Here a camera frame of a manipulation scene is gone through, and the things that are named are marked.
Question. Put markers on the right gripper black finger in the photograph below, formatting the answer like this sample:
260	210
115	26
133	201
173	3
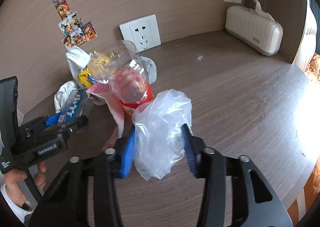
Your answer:
75	124

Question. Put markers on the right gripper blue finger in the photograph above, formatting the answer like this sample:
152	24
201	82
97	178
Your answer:
51	120

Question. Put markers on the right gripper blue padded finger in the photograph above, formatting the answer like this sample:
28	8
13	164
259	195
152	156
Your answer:
128	154
192	150

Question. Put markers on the blue white carton box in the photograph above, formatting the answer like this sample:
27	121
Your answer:
77	104

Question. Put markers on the clear plastic bag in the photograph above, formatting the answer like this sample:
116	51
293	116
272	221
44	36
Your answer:
159	142

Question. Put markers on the pink white small packet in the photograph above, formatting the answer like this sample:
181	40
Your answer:
101	95

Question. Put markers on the yellow snack wrapper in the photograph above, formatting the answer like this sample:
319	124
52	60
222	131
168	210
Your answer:
90	74

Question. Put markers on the white tissue box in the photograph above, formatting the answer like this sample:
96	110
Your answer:
255	27

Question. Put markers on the orange bed cover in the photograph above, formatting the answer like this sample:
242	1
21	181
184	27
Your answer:
313	69

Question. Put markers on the beige padded headboard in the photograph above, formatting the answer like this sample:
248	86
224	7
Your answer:
307	47

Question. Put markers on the colourful wall stickers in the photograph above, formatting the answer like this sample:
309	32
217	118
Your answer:
75	32

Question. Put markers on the white wall socket centre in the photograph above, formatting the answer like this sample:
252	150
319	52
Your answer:
143	32

